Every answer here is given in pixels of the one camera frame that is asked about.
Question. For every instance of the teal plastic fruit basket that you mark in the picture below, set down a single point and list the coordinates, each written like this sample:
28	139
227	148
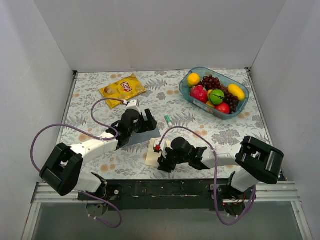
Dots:
202	71

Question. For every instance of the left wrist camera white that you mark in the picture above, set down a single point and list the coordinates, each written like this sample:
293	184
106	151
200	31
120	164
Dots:
132	104

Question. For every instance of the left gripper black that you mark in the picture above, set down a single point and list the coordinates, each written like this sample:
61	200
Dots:
144	122

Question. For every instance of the red apple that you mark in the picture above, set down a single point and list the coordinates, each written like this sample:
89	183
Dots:
223	107

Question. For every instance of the green white glue stick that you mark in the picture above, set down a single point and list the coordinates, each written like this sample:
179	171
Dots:
168	121

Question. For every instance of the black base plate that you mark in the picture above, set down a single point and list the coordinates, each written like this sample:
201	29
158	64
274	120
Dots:
150	194

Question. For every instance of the small orange fruit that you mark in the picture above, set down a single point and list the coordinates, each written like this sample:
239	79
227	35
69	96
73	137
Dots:
208	93

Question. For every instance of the aluminium frame rail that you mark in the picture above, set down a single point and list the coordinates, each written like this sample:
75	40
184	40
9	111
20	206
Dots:
283	191

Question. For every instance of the purple grape bunch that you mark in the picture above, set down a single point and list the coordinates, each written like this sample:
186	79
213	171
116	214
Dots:
214	83

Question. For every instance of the floral tablecloth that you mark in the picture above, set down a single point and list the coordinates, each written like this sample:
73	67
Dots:
88	114

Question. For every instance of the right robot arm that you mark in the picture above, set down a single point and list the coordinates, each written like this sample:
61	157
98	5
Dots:
259	162

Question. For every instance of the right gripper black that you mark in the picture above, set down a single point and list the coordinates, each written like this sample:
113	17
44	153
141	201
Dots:
167	155

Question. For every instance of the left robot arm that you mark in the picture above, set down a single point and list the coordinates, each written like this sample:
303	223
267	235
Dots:
63	168

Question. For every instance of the green ball fruit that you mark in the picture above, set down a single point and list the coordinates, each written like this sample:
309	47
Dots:
216	97

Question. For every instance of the yellow Lays chips bag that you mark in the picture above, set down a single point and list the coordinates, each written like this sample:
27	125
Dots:
124	89

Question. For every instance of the yellow lemon left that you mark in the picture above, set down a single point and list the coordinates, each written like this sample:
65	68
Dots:
193	79

